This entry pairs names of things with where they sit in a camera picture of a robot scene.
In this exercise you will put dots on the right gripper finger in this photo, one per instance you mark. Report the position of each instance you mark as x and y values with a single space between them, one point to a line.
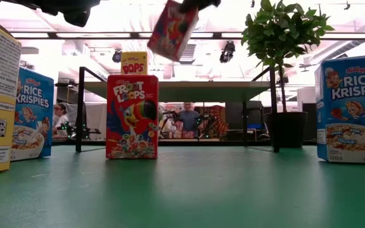
201 3

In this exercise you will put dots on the wooden shelf with black legs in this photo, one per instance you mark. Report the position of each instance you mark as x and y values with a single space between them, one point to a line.
182 92

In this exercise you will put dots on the long overhead light bar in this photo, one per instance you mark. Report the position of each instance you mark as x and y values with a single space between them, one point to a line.
135 35

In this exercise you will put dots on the black table frame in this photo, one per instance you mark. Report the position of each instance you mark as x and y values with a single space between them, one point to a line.
201 143

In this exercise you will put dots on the red Froot Loops cereal box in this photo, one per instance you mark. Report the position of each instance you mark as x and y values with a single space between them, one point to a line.
173 31
131 126

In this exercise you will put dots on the green plant in black pot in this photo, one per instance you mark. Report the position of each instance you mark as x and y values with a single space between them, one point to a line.
280 31

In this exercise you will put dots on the green table mat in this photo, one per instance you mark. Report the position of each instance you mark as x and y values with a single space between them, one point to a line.
182 196

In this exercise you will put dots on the blue Rice Krispies cereal box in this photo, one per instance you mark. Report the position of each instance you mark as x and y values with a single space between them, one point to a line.
350 111
33 104

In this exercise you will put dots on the black equipment rack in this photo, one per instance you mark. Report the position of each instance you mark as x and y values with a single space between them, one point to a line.
233 117

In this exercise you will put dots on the orange web patterned panel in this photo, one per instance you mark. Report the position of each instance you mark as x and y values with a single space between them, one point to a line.
220 122

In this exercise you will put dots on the black hanging ceiling lamp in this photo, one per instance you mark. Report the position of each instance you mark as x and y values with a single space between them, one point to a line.
117 56
227 52

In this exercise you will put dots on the ceiling air vent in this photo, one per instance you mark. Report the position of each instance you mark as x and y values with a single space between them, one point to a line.
190 54

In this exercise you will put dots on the person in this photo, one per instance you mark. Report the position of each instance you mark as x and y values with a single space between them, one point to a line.
189 122
60 120

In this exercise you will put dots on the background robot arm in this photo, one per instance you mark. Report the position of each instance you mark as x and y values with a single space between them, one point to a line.
206 122
170 115
84 131

